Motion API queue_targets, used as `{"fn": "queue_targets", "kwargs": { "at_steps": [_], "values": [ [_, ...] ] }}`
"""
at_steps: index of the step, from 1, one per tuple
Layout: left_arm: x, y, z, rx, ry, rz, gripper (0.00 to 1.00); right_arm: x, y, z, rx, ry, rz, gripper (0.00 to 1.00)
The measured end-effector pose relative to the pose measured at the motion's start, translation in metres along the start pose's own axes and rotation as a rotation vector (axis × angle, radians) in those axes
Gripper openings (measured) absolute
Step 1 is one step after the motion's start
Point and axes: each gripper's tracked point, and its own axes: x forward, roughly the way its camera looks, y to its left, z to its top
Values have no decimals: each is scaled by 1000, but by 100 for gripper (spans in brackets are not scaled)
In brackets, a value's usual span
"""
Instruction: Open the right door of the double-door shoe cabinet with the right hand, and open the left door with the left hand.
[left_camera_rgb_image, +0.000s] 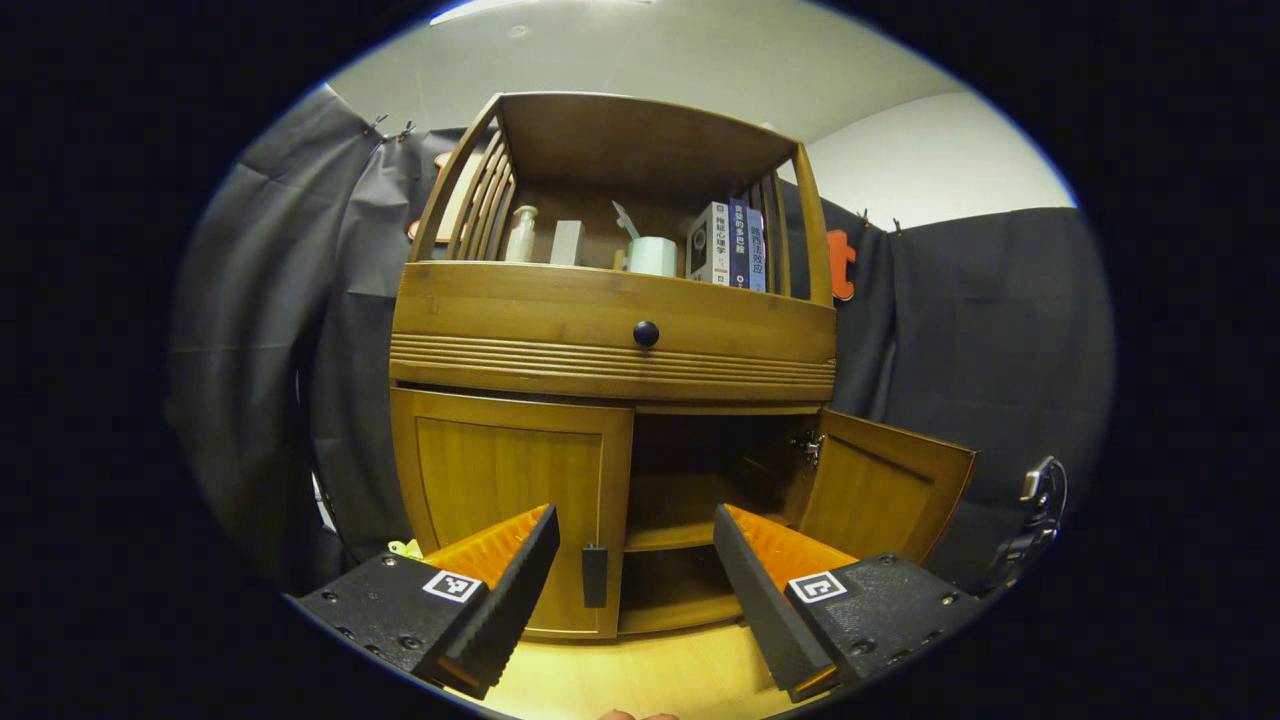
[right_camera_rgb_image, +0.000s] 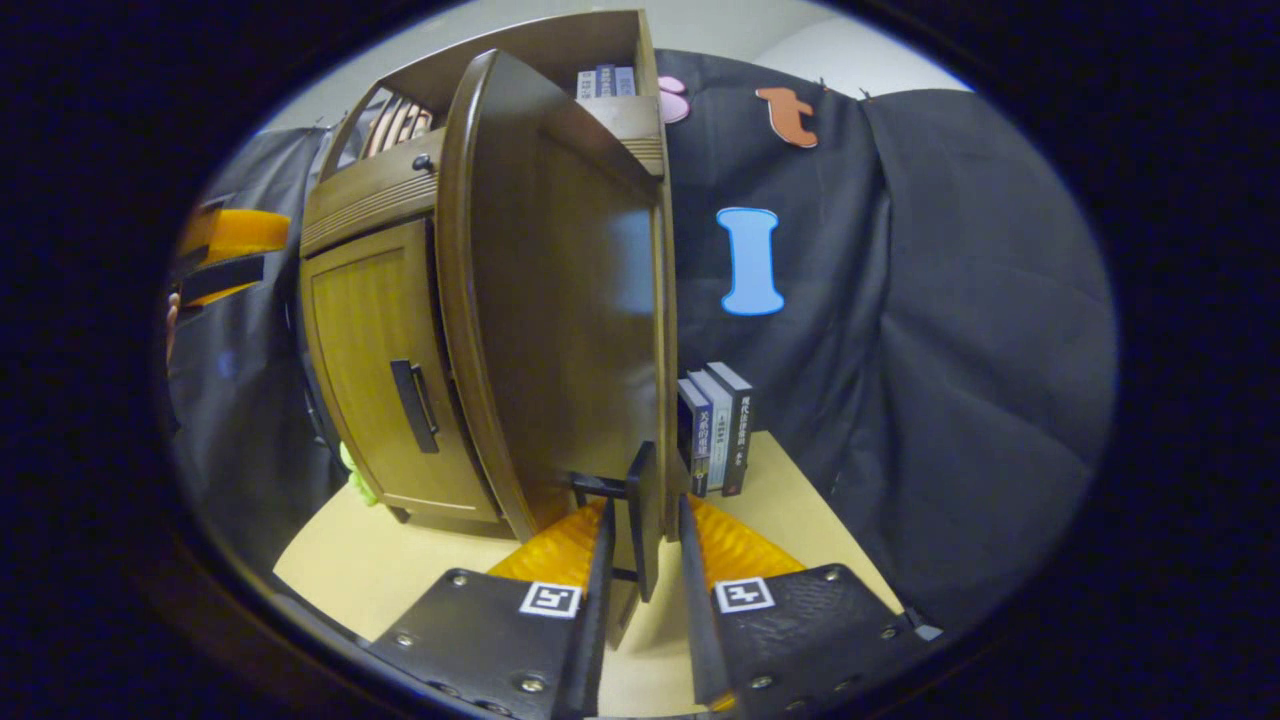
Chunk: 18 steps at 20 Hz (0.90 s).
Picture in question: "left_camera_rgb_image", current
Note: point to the wooden shoe cabinet door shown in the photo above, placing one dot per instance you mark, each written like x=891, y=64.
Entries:
x=880, y=490
x=500, y=470

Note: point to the wooden inner shelf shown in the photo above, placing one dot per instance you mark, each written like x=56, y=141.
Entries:
x=680, y=510

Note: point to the light blue book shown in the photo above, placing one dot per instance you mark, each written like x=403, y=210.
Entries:
x=758, y=250

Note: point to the black backdrop cloth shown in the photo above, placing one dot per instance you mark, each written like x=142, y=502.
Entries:
x=1000, y=350

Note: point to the white cup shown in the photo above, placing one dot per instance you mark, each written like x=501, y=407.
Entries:
x=652, y=257

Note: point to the wooden ribbed drawer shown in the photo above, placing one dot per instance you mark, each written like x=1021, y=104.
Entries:
x=500, y=310

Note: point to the white pump bottle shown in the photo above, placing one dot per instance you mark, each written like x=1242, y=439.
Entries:
x=521, y=238

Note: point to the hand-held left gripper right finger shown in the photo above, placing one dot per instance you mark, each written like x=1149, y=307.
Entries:
x=765, y=610

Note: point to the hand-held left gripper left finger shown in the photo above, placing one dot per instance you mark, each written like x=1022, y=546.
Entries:
x=505, y=610

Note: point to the pale paper card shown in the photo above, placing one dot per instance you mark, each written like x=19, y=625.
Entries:
x=626, y=220

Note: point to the white rectangular box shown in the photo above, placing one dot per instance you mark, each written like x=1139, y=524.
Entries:
x=567, y=243

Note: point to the metal door hinge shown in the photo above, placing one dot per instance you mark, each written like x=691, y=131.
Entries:
x=808, y=446

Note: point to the black round drawer knob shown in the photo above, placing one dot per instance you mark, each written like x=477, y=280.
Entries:
x=646, y=334

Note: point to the wooden double-door shoe cabinet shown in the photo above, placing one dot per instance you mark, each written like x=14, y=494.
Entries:
x=640, y=140

